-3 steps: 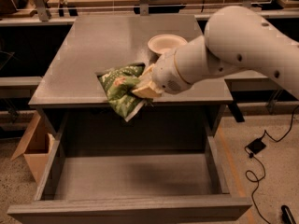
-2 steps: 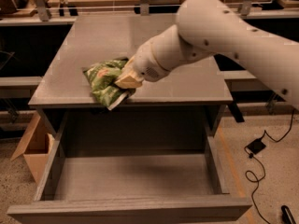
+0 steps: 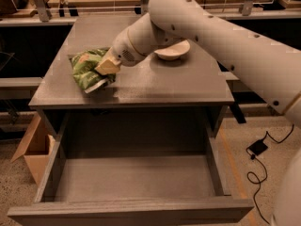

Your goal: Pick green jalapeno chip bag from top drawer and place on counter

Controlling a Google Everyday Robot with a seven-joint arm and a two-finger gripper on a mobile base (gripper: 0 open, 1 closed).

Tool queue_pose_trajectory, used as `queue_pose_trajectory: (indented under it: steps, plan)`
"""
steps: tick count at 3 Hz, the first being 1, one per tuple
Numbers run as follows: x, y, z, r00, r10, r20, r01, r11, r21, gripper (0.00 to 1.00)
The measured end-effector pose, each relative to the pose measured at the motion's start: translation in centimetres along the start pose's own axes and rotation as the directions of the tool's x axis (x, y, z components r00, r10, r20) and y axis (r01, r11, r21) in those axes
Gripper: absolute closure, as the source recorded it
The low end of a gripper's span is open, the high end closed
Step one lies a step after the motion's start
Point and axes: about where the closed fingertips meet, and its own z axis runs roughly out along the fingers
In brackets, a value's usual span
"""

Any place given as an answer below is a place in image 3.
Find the cardboard box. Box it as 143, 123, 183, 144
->
11, 114, 55, 185

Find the white paper bowl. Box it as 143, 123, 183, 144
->
154, 40, 190, 61

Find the green jalapeno chip bag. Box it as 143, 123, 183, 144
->
69, 48, 116, 93

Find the black power adapter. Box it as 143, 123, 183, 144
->
246, 139, 268, 155

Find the grey cabinet counter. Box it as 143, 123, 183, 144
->
28, 13, 235, 138

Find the open grey top drawer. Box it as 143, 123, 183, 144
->
8, 111, 253, 226

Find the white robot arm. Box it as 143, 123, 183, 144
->
96, 0, 301, 127

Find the black floor cable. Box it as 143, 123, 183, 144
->
246, 124, 295, 226

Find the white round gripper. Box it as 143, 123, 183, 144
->
95, 28, 145, 75

